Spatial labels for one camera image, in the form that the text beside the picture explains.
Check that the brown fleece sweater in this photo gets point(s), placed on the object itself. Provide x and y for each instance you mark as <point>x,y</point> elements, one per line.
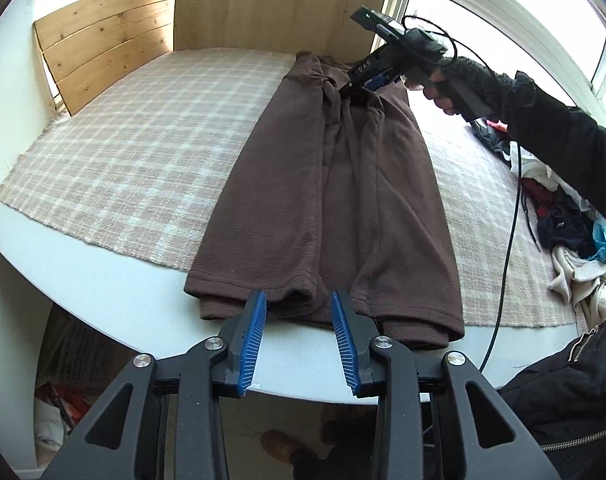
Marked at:
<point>293,200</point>

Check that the light wood panel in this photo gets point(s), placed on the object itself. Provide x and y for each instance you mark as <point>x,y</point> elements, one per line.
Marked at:
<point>273,5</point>

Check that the brown slipper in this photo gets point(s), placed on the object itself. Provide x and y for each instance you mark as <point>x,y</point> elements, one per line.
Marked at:
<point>280,445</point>

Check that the pine plank board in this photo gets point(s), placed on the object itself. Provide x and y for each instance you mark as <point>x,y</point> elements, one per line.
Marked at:
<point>103,45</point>

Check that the pile of mixed clothes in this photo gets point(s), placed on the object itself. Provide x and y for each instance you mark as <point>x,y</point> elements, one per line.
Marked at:
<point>568,230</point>

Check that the person's right hand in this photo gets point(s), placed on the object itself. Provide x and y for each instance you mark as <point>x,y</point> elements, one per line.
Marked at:
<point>478,77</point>

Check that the translucent plastic bag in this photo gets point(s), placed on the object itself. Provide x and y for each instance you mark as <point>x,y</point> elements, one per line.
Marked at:
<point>78,355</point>

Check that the person's right forearm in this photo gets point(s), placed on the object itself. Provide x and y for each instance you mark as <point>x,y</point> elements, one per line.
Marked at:
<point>563,145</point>

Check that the person's black jacket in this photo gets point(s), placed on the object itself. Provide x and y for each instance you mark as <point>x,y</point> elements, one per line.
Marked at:
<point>573,400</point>

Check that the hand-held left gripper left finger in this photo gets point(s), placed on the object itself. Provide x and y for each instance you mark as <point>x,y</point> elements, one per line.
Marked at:
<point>250,345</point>

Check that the pink plaid mat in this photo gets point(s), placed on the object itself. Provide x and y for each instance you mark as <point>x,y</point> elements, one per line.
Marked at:
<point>133,150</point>

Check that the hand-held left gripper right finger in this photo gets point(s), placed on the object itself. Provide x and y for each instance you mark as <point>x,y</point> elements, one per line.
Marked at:
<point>344,345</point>

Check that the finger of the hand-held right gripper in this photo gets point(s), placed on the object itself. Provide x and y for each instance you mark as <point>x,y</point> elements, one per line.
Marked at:
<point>365,97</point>
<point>363,85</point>

